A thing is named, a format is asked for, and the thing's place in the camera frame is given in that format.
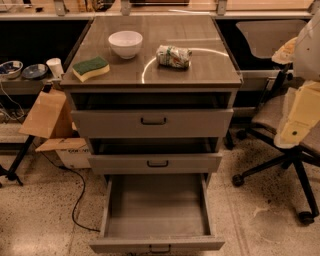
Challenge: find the crumpled snack bag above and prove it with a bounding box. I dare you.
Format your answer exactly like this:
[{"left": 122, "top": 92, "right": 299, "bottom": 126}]
[{"left": 156, "top": 45, "right": 192, "bottom": 69}]

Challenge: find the black office chair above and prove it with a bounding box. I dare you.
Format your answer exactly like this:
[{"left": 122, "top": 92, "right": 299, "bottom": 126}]
[{"left": 232, "top": 15, "right": 320, "bottom": 225}]

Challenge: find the grey drawer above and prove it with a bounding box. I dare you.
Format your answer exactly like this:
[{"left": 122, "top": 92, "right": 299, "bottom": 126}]
[
  {"left": 72, "top": 92, "right": 233, "bottom": 138},
  {"left": 90, "top": 174, "right": 224, "bottom": 254},
  {"left": 88, "top": 138, "right": 222, "bottom": 174}
]

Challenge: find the brown cardboard box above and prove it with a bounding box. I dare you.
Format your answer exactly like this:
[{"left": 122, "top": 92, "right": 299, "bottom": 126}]
[{"left": 19, "top": 89, "right": 86, "bottom": 152}]

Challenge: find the grey middle drawer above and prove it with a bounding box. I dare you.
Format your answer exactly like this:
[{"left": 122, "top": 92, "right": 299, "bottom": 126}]
[{"left": 88, "top": 138, "right": 222, "bottom": 174}]

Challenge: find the black floor cable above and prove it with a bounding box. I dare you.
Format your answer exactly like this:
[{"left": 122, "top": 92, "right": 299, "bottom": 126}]
[{"left": 31, "top": 139, "right": 101, "bottom": 233}]

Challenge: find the grey drawer cabinet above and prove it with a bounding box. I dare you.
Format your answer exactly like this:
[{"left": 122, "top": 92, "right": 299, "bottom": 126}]
[{"left": 59, "top": 15, "right": 244, "bottom": 178}]

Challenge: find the dark blue plate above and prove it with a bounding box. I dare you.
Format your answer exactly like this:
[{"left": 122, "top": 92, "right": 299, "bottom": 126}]
[{"left": 22, "top": 64, "right": 48, "bottom": 80}]

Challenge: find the white paper cup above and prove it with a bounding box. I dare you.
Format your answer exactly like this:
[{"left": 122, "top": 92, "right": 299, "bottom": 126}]
[{"left": 46, "top": 58, "right": 64, "bottom": 79}]

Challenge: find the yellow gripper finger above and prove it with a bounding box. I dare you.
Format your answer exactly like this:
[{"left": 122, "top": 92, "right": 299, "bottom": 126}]
[
  {"left": 274, "top": 80, "right": 320, "bottom": 149},
  {"left": 271, "top": 37, "right": 297, "bottom": 65}
]

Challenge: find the black tripod stand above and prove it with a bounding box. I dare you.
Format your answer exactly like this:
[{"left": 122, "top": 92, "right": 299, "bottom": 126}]
[{"left": 0, "top": 135, "right": 34, "bottom": 186}]

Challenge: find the white ceramic bowl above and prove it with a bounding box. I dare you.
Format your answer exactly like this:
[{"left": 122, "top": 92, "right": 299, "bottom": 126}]
[{"left": 108, "top": 31, "right": 143, "bottom": 59}]

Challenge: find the blue patterned bowl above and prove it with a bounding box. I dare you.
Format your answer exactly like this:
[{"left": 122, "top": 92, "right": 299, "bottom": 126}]
[{"left": 0, "top": 60, "right": 23, "bottom": 79}]

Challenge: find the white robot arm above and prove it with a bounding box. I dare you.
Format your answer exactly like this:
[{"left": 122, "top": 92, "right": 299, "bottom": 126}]
[{"left": 272, "top": 11, "right": 320, "bottom": 149}]

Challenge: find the grey top drawer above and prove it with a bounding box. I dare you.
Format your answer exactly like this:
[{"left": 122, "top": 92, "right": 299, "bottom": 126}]
[{"left": 72, "top": 92, "right": 233, "bottom": 138}]

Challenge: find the grey bottom drawer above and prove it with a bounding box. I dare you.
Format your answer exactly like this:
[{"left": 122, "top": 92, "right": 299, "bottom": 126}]
[{"left": 90, "top": 174, "right": 224, "bottom": 254}]

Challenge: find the green and yellow sponge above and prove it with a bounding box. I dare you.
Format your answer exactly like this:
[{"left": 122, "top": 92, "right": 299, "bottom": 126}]
[{"left": 72, "top": 56, "right": 110, "bottom": 82}]

